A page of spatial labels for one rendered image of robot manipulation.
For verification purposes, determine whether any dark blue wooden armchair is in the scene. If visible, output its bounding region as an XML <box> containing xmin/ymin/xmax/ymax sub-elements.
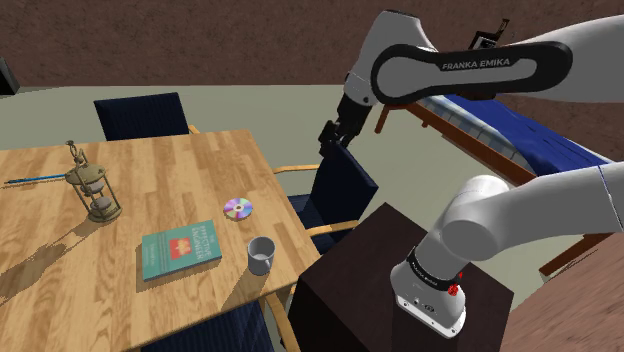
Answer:
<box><xmin>271</xmin><ymin>141</ymin><xmax>380</xmax><ymax>256</ymax></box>
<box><xmin>140</xmin><ymin>287</ymin><xmax>302</xmax><ymax>352</ymax></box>
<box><xmin>92</xmin><ymin>91</ymin><xmax>202</xmax><ymax>143</ymax></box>

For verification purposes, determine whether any shiny compact disc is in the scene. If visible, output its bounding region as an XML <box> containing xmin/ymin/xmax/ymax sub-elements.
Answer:
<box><xmin>223</xmin><ymin>197</ymin><xmax>255</xmax><ymax>221</ymax></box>

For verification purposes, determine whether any grey mug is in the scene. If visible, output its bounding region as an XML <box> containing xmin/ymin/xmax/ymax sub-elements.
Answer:
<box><xmin>246</xmin><ymin>235</ymin><xmax>277</xmax><ymax>277</ymax></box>

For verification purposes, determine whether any dark robot stand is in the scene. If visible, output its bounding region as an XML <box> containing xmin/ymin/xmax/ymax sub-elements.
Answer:
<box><xmin>287</xmin><ymin>202</ymin><xmax>515</xmax><ymax>352</ymax></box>

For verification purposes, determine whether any light wooden table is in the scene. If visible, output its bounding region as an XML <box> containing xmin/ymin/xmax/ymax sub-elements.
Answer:
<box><xmin>0</xmin><ymin>128</ymin><xmax>322</xmax><ymax>352</ymax></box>

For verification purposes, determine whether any wooden bed with blue blanket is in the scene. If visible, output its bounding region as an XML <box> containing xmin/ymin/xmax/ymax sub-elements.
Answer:
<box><xmin>373</xmin><ymin>91</ymin><xmax>624</xmax><ymax>278</ymax></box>

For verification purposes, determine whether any teal book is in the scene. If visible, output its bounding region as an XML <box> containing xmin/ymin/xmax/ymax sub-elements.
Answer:
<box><xmin>141</xmin><ymin>219</ymin><xmax>224</xmax><ymax>283</ymax></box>

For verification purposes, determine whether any brass lantern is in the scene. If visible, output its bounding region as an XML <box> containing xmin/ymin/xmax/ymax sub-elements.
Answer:
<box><xmin>64</xmin><ymin>140</ymin><xmax>124</xmax><ymax>224</ymax></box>

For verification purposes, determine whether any blue pen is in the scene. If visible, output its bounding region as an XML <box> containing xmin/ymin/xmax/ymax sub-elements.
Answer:
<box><xmin>3</xmin><ymin>173</ymin><xmax>67</xmax><ymax>185</ymax></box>

